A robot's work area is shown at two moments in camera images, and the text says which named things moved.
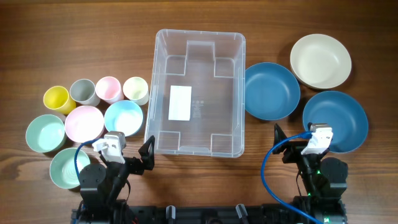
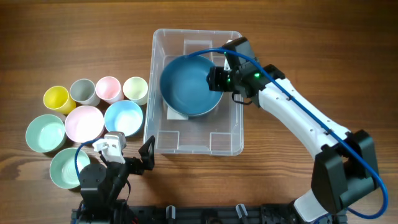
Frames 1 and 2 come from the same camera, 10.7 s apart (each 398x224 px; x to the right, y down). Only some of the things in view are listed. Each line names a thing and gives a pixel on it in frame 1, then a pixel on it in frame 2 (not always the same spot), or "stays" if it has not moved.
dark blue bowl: (344, 113) to (185, 86)
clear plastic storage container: (196, 102) stays
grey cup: (83, 91) stays
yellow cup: (57, 98) stays
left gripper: (147, 155) stays
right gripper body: (293, 154) to (228, 81)
